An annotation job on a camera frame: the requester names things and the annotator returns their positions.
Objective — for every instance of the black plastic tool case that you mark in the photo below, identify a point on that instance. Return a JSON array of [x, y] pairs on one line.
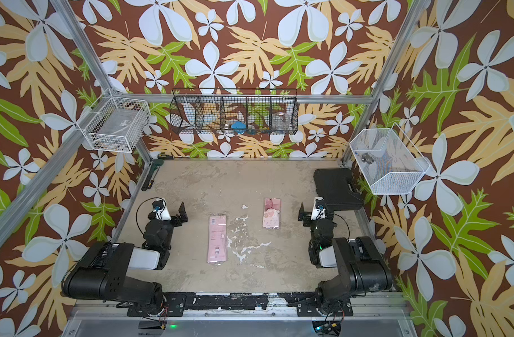
[[336, 187]]

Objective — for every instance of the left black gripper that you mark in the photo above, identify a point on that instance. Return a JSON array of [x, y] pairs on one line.
[[175, 217]]

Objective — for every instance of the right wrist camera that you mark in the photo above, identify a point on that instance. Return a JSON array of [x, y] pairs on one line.
[[319, 209]]

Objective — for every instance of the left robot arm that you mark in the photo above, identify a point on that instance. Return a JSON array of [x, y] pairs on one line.
[[102, 272]]

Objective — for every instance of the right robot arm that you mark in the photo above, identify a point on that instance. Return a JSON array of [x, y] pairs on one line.
[[360, 266]]

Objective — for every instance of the black wire basket rear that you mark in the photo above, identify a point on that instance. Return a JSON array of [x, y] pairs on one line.
[[263, 110]]

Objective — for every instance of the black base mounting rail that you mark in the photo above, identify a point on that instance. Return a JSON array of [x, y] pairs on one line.
[[240, 302]]

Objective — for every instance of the white mesh basket right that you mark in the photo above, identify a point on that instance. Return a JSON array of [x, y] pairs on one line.
[[399, 165]]

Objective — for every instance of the green black pipe wrench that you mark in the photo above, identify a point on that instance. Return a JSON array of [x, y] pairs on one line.
[[149, 180]]

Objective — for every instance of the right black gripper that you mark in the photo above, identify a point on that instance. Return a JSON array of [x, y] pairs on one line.
[[307, 216]]

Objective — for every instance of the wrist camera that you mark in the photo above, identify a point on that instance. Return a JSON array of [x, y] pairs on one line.
[[160, 210], [319, 209]]

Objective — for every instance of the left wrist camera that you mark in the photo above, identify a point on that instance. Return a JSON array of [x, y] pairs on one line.
[[160, 210]]

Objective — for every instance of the white wire basket left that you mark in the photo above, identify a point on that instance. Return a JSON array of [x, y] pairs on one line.
[[114, 123]]

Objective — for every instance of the blue object in basket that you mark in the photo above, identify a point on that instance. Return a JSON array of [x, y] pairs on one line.
[[239, 127]]

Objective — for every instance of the pink ruler set pouch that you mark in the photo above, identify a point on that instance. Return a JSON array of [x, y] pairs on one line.
[[217, 248], [272, 213]]

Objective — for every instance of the small dark object in basket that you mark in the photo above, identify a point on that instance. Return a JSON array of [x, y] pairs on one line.
[[367, 159]]

